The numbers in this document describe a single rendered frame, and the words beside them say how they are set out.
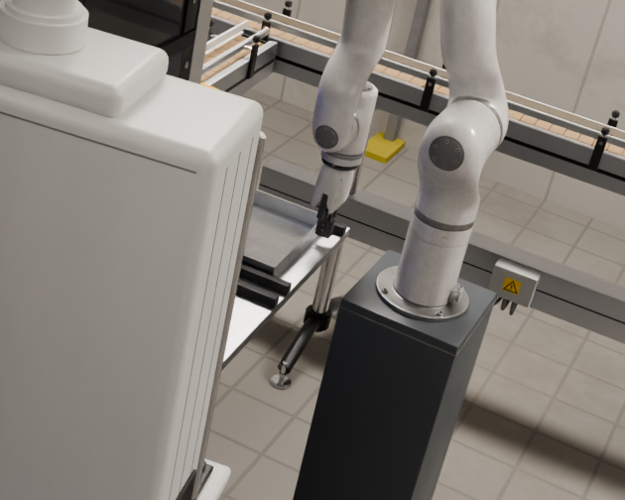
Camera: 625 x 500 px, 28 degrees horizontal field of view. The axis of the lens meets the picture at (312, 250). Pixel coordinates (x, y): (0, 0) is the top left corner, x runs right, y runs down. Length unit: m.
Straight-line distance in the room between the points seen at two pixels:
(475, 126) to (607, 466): 1.67
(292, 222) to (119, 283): 1.20
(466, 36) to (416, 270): 0.47
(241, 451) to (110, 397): 1.85
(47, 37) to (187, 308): 0.34
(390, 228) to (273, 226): 0.93
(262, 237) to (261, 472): 0.95
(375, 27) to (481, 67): 0.21
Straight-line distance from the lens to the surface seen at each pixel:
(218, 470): 2.05
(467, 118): 2.25
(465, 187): 2.28
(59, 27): 1.40
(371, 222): 3.47
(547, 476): 3.58
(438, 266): 2.40
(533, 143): 3.22
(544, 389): 3.91
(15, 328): 1.53
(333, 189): 2.43
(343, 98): 2.29
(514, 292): 3.36
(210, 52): 3.23
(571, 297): 3.39
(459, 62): 2.26
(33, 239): 1.45
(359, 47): 2.31
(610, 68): 4.82
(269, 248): 2.49
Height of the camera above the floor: 2.14
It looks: 30 degrees down
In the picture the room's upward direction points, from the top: 13 degrees clockwise
